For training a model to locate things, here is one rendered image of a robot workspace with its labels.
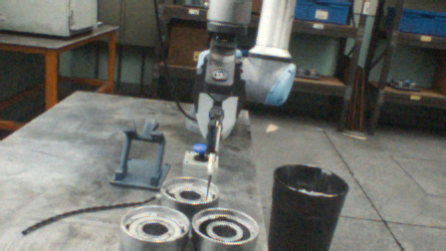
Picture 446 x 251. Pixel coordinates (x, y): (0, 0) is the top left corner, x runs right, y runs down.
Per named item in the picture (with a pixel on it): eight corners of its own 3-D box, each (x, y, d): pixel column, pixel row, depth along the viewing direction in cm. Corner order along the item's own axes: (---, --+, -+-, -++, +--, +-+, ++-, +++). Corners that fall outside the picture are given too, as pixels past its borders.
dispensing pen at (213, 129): (197, 197, 74) (211, 106, 79) (198, 200, 78) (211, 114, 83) (210, 198, 74) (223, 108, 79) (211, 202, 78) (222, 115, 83)
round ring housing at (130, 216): (114, 263, 61) (115, 238, 60) (123, 225, 71) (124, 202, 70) (188, 268, 62) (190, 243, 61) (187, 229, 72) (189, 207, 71)
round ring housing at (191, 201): (218, 199, 84) (220, 180, 83) (216, 227, 74) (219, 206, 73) (164, 193, 84) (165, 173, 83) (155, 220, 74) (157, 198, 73)
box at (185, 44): (213, 70, 415) (217, 30, 404) (162, 65, 412) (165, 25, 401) (211, 63, 454) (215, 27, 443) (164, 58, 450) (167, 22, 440)
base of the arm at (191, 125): (187, 118, 133) (191, 87, 131) (236, 124, 133) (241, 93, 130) (182, 133, 119) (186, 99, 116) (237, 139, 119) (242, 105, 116)
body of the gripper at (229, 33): (241, 88, 84) (249, 24, 80) (240, 98, 76) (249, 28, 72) (202, 83, 84) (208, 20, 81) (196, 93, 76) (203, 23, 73)
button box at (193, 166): (215, 187, 89) (218, 165, 87) (181, 183, 89) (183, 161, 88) (216, 171, 97) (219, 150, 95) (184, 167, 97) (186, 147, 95)
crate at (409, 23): (433, 34, 433) (438, 12, 426) (451, 38, 397) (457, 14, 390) (382, 28, 434) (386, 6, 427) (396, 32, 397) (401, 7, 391)
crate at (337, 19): (336, 23, 435) (341, 1, 428) (346, 26, 398) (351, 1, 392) (286, 17, 436) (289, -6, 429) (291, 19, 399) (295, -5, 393)
